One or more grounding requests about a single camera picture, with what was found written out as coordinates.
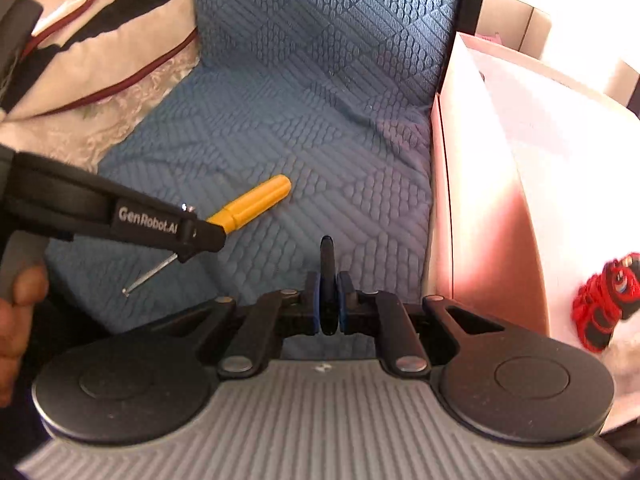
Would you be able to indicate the blue textured chair cover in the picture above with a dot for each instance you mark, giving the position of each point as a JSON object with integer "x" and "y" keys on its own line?
{"x": 334, "y": 94}

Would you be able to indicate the pink open cardboard box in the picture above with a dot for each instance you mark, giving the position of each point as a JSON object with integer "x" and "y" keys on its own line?
{"x": 536, "y": 186}

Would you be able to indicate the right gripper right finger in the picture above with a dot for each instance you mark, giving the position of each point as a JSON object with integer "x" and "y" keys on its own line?
{"x": 496, "y": 378}

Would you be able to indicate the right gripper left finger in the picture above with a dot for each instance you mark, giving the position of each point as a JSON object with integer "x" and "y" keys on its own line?
{"x": 141, "y": 385}

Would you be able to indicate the striped orange black blanket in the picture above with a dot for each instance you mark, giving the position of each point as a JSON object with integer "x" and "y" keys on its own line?
{"x": 91, "y": 70}

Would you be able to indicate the person left hand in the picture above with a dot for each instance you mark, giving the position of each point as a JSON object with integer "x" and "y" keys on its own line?
{"x": 29, "y": 288}

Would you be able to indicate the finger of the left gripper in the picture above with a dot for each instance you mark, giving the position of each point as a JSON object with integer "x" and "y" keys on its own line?
{"x": 163, "y": 227}

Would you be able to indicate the red black dragon figurine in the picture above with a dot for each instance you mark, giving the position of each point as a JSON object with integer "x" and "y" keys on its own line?
{"x": 606, "y": 299}

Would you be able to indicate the yellow handled screwdriver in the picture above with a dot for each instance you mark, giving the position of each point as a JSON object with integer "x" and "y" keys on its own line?
{"x": 230, "y": 217}

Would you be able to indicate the black stick device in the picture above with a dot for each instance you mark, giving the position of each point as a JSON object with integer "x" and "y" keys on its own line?
{"x": 329, "y": 309}

